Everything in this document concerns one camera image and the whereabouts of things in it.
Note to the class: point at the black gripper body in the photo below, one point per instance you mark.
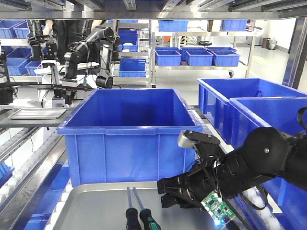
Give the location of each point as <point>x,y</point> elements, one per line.
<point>199,182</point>

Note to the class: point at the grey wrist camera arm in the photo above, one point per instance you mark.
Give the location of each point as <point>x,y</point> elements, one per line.
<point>188,138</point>

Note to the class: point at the green black screwdriver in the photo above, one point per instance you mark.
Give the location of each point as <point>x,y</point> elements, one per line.
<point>146,215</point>
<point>131,215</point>

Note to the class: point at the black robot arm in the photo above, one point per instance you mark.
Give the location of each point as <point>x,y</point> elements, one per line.
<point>232,166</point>

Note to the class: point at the flat grey tray on shelf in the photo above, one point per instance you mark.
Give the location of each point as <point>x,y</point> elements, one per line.
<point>37,113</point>

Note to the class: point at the large blue plastic bin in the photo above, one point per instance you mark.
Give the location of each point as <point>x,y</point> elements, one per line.
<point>128,135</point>

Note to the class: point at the blue bin right near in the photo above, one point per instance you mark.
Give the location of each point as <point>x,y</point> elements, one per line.
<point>273,134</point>

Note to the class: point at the green circuit board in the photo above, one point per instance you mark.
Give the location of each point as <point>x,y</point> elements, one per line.
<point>218,209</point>

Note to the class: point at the background black robot arm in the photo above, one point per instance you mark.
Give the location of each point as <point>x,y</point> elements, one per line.
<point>88,50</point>

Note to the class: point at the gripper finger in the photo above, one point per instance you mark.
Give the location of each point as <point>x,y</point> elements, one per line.
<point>168,200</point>
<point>177,184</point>

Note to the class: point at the blue bin right far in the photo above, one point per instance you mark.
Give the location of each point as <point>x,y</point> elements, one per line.
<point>215,95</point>

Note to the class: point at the grey metal tray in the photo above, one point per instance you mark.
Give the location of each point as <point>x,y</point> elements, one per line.
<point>103,207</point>

